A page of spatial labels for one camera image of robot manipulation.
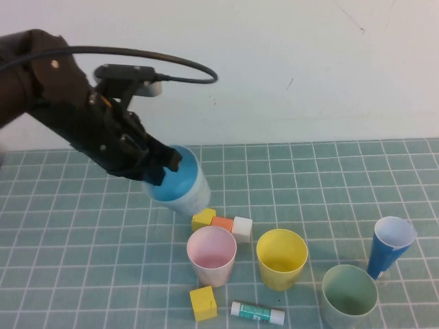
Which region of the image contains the yellow wooden cube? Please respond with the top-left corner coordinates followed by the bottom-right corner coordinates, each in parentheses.
top-left (191, 208), bottom-right (217, 232)
top-left (189, 285), bottom-right (218, 322)

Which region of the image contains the blue paper cone cup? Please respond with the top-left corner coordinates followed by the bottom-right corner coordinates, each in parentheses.
top-left (366, 215), bottom-right (418, 281)

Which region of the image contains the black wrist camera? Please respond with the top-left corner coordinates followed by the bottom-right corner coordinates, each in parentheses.
top-left (94, 63), bottom-right (163, 103)

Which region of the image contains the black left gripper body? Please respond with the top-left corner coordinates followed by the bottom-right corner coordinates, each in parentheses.
top-left (68, 92), bottom-right (169, 181)

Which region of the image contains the green plastic cup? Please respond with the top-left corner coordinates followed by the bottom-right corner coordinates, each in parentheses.
top-left (321, 263), bottom-right (379, 329)

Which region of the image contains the black camera cable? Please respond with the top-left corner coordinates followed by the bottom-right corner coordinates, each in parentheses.
top-left (0, 46), bottom-right (220, 85)

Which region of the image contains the orange wooden block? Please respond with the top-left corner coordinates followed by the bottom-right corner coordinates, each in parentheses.
top-left (210, 216), bottom-right (235, 232)

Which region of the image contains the light blue plastic cup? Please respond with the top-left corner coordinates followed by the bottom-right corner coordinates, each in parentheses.
top-left (142, 145), bottom-right (211, 217)

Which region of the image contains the white wooden block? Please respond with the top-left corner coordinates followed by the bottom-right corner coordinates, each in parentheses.
top-left (230, 216), bottom-right (254, 243)

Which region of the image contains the pink plastic cup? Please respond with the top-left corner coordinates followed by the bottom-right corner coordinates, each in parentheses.
top-left (186, 225), bottom-right (238, 288)

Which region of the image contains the yellow plastic cup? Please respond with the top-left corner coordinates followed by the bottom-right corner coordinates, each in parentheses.
top-left (256, 228), bottom-right (309, 292)

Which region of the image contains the green grid tablecloth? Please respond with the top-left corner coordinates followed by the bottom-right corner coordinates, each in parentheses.
top-left (0, 138), bottom-right (439, 329)

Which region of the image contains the green white glue stick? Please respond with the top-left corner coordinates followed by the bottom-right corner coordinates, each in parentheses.
top-left (230, 300), bottom-right (286, 325)

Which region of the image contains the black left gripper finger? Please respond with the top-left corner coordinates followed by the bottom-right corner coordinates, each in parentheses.
top-left (150, 136), bottom-right (183, 173)
top-left (145, 160), bottom-right (167, 187)

